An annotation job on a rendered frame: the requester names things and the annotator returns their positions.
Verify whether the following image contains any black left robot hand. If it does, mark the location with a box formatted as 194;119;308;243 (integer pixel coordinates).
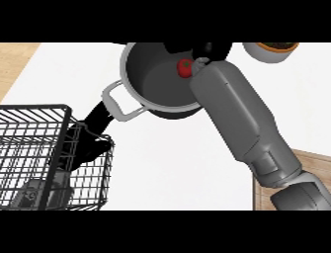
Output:
59;101;117;173

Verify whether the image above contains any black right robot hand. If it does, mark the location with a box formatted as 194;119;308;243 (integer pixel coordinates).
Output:
166;42;234;65

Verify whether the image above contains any red tomato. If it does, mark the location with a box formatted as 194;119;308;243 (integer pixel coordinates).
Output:
175;58;195;79

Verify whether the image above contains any wooden cutting board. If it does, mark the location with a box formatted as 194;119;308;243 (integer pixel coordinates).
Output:
252;148;331;211

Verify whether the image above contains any grey bowl with brown rim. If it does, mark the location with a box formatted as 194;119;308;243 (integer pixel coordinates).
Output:
241;42;300;64

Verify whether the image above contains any grey pot with handle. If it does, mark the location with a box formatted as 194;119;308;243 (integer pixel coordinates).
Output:
101;42;209;122

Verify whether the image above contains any black wire basket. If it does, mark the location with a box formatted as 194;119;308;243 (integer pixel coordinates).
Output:
0;104;117;211

